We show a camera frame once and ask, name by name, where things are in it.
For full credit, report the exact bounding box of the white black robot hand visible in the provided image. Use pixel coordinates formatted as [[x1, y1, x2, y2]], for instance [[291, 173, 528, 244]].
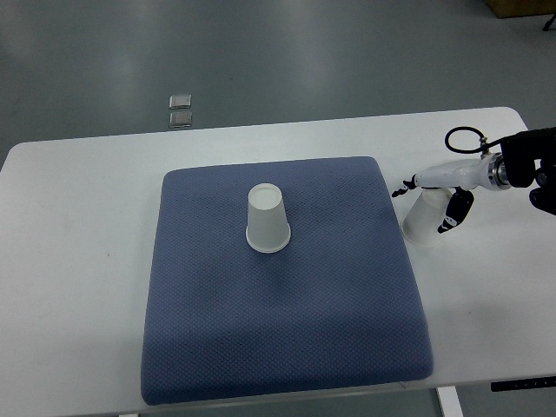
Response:
[[392, 153, 511, 234]]

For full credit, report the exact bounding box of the white paper cup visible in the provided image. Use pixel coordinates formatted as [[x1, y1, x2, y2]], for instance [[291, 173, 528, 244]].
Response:
[[246, 183, 291, 254], [400, 189, 452, 248]]

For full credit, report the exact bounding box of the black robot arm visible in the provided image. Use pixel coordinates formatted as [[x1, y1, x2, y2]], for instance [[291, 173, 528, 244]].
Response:
[[500, 127, 555, 215]]

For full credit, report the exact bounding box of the black tripod leg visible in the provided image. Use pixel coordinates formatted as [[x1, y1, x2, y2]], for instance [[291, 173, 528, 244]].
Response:
[[542, 14, 556, 31]]

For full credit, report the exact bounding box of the cardboard box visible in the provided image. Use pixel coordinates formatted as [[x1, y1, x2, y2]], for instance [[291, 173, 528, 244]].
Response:
[[486, 0, 555, 18]]

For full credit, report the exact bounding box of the blue fabric cushion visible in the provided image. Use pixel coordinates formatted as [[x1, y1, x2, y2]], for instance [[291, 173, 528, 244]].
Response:
[[141, 156, 434, 406]]

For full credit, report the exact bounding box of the white paper cup on cushion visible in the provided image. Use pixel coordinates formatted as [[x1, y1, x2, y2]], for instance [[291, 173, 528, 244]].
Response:
[[246, 183, 291, 254]]

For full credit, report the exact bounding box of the black table control panel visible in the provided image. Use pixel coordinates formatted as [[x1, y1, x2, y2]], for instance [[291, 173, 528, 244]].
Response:
[[490, 376, 556, 393]]

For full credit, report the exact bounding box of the white table leg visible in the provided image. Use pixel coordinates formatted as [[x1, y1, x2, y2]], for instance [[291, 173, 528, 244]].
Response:
[[436, 387, 464, 417]]

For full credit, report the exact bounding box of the lower metal floor plate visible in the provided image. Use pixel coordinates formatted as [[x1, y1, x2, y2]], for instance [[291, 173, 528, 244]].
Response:
[[169, 110, 193, 129]]

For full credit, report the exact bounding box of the metal floor plate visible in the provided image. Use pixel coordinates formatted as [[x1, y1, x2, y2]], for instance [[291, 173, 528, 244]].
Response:
[[169, 93, 192, 109], [169, 110, 193, 129]]

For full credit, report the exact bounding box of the upper metal floor plate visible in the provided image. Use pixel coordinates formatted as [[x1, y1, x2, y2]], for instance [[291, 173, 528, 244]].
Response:
[[169, 93, 192, 109]]

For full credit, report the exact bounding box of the black cable loop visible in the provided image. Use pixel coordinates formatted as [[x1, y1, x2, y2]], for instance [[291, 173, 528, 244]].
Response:
[[444, 126, 505, 160]]

